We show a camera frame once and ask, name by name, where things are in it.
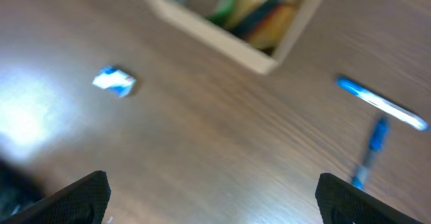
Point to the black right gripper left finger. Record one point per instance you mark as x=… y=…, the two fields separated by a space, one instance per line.
x=84 y=201

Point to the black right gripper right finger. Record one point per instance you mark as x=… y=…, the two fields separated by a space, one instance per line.
x=340 y=203

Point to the yellow sticky note pad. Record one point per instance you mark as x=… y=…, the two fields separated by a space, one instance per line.
x=271 y=32

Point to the cardboard box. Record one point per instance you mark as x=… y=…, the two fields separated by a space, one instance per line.
x=220 y=40

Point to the black robot base bottom edge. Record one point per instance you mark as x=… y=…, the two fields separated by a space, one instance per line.
x=18 y=190

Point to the blue ballpoint pen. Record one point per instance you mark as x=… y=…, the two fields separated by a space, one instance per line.
x=375 y=145

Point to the blue white marker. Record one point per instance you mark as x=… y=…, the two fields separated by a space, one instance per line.
x=383 y=103

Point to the blue white staples box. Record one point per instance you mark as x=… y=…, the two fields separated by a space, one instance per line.
x=114 y=80

